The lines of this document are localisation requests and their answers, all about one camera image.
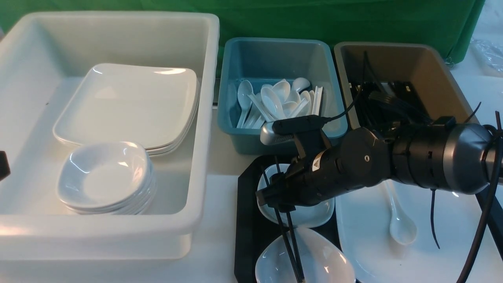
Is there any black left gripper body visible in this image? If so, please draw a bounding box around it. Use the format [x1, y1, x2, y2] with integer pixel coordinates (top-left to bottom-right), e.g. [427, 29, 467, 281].
[0, 151, 11, 181]

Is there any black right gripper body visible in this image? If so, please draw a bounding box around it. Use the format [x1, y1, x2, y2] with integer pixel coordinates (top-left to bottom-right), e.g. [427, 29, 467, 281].
[256, 127, 392, 208]

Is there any large white rice plate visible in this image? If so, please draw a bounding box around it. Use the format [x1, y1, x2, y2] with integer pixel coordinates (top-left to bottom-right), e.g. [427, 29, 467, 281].
[335, 180, 481, 283]

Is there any white small bowl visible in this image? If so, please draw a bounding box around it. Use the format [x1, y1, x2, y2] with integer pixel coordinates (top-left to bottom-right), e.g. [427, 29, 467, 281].
[255, 227, 356, 283]
[257, 164, 335, 228]

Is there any white ceramic spoon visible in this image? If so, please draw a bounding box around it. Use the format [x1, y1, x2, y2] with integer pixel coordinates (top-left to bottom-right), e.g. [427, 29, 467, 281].
[385, 180, 417, 246]

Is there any black chopstick pair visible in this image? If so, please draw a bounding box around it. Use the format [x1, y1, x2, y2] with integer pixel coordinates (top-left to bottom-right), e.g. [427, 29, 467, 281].
[256, 156, 305, 283]

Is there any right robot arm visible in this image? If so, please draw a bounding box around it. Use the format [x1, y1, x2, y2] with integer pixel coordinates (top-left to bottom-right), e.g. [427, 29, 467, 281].
[256, 115, 502, 212]

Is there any pile of black chopsticks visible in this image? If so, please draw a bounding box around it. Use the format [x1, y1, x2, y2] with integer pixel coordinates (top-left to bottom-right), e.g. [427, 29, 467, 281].
[348, 81, 433, 127]

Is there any pile of white spoons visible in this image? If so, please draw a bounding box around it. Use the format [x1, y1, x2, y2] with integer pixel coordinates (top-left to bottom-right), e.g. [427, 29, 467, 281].
[235, 77, 325, 129]

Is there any brown plastic bin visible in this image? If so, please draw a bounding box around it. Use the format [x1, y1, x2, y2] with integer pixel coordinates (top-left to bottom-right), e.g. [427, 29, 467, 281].
[334, 42, 478, 129]

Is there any stack of white small bowls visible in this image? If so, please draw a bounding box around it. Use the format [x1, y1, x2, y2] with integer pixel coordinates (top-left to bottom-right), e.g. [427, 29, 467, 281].
[56, 141, 158, 215]

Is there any large white plastic bin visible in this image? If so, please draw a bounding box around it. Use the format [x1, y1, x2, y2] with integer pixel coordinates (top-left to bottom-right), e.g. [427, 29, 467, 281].
[1, 11, 220, 261]

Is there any teal plastic bin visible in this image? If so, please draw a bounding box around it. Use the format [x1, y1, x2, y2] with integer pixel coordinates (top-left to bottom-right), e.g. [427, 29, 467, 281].
[217, 37, 345, 155]

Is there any green backdrop cloth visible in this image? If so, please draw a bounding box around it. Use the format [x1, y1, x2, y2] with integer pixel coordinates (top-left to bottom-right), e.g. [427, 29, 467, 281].
[0, 0, 485, 63]

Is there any stack of white square plates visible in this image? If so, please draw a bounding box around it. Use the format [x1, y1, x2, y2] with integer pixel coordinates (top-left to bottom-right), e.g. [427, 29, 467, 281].
[53, 63, 200, 156]

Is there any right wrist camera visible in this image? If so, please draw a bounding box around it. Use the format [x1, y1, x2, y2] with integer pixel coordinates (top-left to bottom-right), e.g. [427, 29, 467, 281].
[259, 115, 329, 145]

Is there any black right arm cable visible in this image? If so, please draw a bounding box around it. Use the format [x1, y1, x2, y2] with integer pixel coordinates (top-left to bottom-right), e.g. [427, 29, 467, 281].
[456, 111, 503, 283]

